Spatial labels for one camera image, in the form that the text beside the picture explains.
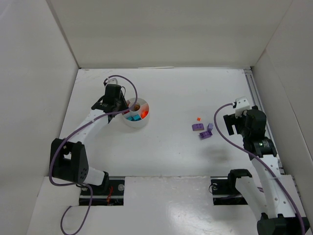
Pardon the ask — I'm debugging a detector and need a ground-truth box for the light purple sloped brick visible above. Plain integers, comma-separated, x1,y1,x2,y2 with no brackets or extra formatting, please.
192,123,204,131

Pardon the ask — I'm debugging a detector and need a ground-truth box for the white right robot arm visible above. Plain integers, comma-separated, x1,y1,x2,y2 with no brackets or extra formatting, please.
223,101,310,235

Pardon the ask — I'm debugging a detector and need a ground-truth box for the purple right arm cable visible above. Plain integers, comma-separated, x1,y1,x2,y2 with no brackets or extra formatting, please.
214,103,308,235

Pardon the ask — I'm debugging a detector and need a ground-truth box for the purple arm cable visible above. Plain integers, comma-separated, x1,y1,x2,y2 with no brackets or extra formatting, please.
48,75,139,235
214,103,308,235

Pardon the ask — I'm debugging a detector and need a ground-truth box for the aluminium rail right side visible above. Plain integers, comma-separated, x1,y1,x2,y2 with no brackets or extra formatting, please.
243,69,286,175

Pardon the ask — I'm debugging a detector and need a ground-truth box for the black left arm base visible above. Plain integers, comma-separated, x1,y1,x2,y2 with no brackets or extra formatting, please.
91,172,125,206

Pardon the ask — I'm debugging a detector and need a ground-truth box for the teal 2x2 lego brick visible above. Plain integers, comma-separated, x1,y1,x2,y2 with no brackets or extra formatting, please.
134,115,141,121

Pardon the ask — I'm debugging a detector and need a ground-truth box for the orange figure-eight lego piece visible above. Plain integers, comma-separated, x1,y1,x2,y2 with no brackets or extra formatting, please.
141,111,149,119

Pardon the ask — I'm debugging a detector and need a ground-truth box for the red 2x4 lego brick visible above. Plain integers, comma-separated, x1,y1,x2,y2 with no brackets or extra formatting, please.
123,100,130,115

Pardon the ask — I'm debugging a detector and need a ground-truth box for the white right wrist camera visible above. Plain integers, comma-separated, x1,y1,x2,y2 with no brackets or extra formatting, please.
233,96,250,118

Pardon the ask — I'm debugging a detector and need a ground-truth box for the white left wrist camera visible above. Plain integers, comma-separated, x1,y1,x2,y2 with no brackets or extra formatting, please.
103,77,118,86

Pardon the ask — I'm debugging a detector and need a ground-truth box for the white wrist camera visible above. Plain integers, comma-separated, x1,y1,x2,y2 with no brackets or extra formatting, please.
233,96,250,118
103,77,118,86

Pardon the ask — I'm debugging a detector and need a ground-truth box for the light purple 2x2 brick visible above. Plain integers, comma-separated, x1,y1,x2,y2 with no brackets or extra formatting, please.
207,123,214,131

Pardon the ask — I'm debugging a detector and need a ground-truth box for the purple 2x4 lego plate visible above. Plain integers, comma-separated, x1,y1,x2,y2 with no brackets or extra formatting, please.
199,130,213,140

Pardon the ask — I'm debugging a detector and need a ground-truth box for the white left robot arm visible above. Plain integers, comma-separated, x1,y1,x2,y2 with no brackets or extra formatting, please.
49,84,128,189

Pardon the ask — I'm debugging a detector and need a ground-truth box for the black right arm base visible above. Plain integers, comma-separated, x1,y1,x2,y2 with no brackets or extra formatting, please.
209,169,252,206

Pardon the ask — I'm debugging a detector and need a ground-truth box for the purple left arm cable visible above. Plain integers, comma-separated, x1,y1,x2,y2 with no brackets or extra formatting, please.
48,75,139,235

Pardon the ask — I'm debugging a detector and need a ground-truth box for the white divided round container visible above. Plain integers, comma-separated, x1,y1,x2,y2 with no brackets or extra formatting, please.
122,98,150,128

